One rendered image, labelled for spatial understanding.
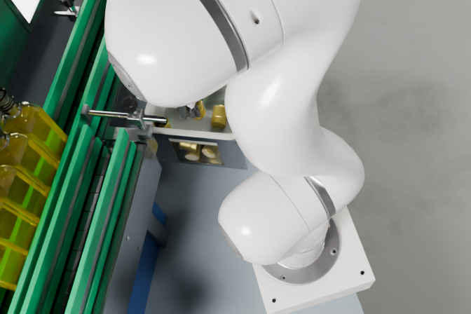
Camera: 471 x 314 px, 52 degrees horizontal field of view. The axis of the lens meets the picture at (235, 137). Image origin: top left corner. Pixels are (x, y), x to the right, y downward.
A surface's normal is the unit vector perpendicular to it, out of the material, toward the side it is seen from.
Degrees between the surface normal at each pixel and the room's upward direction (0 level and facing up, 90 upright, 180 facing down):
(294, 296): 4
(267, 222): 25
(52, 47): 90
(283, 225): 40
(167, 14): 16
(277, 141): 82
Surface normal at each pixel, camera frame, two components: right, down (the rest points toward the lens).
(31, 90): 0.98, 0.09
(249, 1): 0.25, 0.13
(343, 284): -0.11, -0.39
